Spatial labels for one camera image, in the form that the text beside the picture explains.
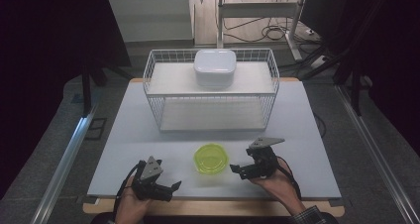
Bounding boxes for black floor cables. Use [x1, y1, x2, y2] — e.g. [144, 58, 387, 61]
[222, 15, 326, 54]

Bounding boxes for white metal desk frame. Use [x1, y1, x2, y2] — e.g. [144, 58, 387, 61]
[216, 0, 309, 61]

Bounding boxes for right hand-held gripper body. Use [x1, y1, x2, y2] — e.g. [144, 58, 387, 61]
[246, 137, 285, 179]

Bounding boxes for left hand-held gripper black cable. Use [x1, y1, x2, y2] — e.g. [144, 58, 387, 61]
[113, 160, 147, 218]

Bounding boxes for green translucent round bowl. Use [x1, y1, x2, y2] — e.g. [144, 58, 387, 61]
[193, 143, 230, 175]

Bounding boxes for white cabinet panel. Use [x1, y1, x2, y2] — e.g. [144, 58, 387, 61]
[106, 0, 194, 44]

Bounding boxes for white square bowl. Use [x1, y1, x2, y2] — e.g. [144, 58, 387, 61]
[193, 49, 238, 88]

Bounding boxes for white power strip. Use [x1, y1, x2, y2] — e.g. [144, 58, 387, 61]
[309, 55, 329, 69]

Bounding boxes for white wire two-tier rack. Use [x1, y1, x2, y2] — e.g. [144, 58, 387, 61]
[142, 48, 281, 133]

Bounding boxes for right hand-held gripper black cable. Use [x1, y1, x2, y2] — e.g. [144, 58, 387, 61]
[276, 155, 302, 200]

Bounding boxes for grey table mat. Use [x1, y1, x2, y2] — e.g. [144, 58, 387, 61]
[86, 80, 343, 200]

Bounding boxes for hand-held gripper black cable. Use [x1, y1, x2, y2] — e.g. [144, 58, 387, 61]
[276, 155, 302, 200]
[113, 160, 147, 218]

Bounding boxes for person's right hand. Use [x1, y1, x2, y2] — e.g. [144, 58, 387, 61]
[251, 159, 306, 216]

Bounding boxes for aluminium rail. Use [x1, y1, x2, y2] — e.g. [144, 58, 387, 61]
[334, 84, 420, 224]
[30, 105, 99, 224]

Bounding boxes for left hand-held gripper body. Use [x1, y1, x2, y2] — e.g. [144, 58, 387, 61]
[133, 156, 173, 202]

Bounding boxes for black tripod stand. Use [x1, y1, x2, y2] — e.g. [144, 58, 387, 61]
[79, 50, 134, 117]
[298, 35, 374, 117]

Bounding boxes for person's left hand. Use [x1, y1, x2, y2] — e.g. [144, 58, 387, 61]
[114, 175, 153, 224]

